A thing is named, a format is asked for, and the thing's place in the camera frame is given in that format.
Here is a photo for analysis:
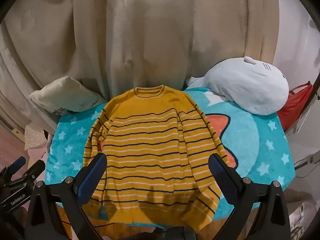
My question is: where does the yellow striped sweater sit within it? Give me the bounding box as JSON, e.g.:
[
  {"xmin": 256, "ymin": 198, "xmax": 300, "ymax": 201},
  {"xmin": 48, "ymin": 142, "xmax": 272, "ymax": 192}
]
[{"xmin": 82, "ymin": 85, "xmax": 230, "ymax": 230}]

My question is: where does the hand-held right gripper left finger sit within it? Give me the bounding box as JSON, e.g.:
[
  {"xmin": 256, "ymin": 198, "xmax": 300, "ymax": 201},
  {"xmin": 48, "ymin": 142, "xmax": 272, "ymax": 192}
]
[{"xmin": 24, "ymin": 152, "xmax": 108, "ymax": 240}]

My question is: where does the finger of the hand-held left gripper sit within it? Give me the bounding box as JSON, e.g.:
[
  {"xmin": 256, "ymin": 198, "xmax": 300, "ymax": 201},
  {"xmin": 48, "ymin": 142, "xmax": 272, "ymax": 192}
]
[
  {"xmin": 22, "ymin": 159, "xmax": 46, "ymax": 182},
  {"xmin": 6, "ymin": 156, "xmax": 27, "ymax": 173}
]

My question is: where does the white plush toy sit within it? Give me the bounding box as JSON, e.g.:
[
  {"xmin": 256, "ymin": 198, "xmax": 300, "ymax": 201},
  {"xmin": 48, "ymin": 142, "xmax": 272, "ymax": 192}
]
[{"xmin": 185, "ymin": 56, "xmax": 290, "ymax": 116}]

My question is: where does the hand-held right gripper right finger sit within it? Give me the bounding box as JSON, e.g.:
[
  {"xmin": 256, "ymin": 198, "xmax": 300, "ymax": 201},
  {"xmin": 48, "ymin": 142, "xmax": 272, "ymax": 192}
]
[{"xmin": 208, "ymin": 153, "xmax": 292, "ymax": 240}]

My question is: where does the beige fleece curtain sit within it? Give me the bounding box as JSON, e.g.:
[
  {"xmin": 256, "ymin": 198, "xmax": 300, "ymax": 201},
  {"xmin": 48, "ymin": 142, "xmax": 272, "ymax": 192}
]
[{"xmin": 0, "ymin": 0, "xmax": 278, "ymax": 133}]

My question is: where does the pale dotted cloth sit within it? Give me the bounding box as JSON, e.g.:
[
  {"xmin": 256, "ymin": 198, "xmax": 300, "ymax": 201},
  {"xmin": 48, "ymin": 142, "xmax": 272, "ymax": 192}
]
[{"xmin": 24, "ymin": 126, "xmax": 53, "ymax": 151}]

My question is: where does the teal star printed blanket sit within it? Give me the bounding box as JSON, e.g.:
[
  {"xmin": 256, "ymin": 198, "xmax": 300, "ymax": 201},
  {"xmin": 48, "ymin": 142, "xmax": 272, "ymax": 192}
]
[{"xmin": 45, "ymin": 87, "xmax": 294, "ymax": 233}]

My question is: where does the red plastic bag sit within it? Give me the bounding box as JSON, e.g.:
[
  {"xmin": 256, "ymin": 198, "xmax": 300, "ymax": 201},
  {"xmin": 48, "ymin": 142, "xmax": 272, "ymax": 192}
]
[{"xmin": 276, "ymin": 81, "xmax": 314, "ymax": 131}]

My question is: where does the cream pillow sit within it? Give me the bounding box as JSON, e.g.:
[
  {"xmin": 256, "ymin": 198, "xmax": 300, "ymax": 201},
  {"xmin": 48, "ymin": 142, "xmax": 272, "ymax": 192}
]
[{"xmin": 28, "ymin": 76, "xmax": 108, "ymax": 116}]

